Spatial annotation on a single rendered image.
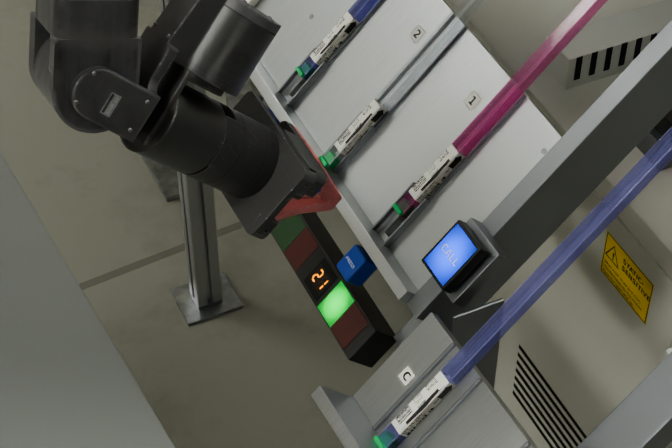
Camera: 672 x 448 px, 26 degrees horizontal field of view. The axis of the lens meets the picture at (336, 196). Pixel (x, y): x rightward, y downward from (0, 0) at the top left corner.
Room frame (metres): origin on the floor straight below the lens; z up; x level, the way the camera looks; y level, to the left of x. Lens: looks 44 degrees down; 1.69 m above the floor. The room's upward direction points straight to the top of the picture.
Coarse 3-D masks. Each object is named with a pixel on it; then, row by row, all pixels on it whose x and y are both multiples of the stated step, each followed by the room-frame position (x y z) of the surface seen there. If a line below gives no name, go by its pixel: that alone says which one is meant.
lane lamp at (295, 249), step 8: (304, 232) 1.01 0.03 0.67; (296, 240) 1.01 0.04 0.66; (304, 240) 1.00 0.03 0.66; (312, 240) 1.00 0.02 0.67; (288, 248) 1.00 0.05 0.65; (296, 248) 1.00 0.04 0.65; (304, 248) 0.99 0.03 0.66; (312, 248) 0.99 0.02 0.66; (288, 256) 1.00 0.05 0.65; (296, 256) 0.99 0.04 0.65; (304, 256) 0.99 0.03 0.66; (296, 264) 0.98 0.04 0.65
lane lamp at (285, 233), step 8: (296, 216) 1.03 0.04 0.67; (280, 224) 1.03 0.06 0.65; (288, 224) 1.03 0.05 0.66; (296, 224) 1.02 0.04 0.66; (304, 224) 1.02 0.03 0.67; (272, 232) 1.03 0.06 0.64; (280, 232) 1.02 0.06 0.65; (288, 232) 1.02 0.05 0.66; (296, 232) 1.01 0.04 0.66; (280, 240) 1.02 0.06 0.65; (288, 240) 1.01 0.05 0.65
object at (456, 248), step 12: (456, 228) 0.87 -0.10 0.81; (444, 240) 0.87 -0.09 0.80; (456, 240) 0.86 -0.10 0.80; (468, 240) 0.86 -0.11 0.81; (432, 252) 0.87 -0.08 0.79; (444, 252) 0.86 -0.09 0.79; (456, 252) 0.85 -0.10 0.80; (468, 252) 0.85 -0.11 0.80; (432, 264) 0.86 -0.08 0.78; (444, 264) 0.85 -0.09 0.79; (456, 264) 0.84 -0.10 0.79; (444, 276) 0.84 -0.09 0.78
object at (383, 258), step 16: (256, 80) 1.17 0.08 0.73; (272, 80) 1.18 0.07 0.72; (272, 96) 1.14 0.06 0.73; (288, 112) 1.11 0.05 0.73; (304, 128) 1.10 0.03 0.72; (336, 176) 1.03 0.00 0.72; (352, 208) 0.97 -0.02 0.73; (352, 224) 0.96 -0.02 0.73; (368, 224) 0.96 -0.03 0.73; (368, 240) 0.93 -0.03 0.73; (384, 256) 0.91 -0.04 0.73; (384, 272) 0.90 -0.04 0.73; (400, 272) 0.90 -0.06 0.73; (400, 288) 0.87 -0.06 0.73; (416, 288) 0.89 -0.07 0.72
